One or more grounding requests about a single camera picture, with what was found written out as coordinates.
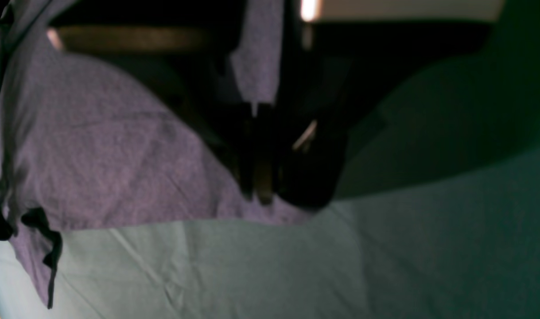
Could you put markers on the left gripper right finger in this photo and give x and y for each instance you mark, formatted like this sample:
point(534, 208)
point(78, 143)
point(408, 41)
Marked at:
point(340, 59)

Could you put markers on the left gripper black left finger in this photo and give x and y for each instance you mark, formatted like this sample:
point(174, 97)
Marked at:
point(179, 49)

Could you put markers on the blue-grey T-shirt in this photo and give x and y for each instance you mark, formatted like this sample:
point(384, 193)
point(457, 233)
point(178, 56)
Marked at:
point(85, 145)

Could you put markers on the teal table cloth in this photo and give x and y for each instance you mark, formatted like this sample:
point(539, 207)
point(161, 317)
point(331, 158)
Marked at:
point(437, 217)

